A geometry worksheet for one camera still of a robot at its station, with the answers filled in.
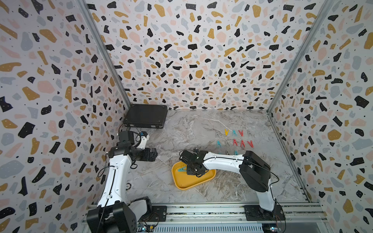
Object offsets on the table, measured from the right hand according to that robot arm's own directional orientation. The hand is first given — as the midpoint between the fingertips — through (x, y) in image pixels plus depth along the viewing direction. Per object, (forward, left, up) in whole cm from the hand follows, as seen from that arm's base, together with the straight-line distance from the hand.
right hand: (190, 172), depth 88 cm
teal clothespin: (+1, +5, +1) cm, 5 cm away
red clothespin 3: (+22, -42, -2) cm, 47 cm away
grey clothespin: (+14, -24, -1) cm, 28 cm away
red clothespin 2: (+24, -30, -1) cm, 39 cm away
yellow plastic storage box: (-6, +4, +1) cm, 7 cm away
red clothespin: (+31, -37, -2) cm, 48 cm away
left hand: (+5, +22, +15) cm, 27 cm away
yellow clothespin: (+31, -25, 0) cm, 40 cm away
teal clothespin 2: (+31, -31, -1) cm, 44 cm away
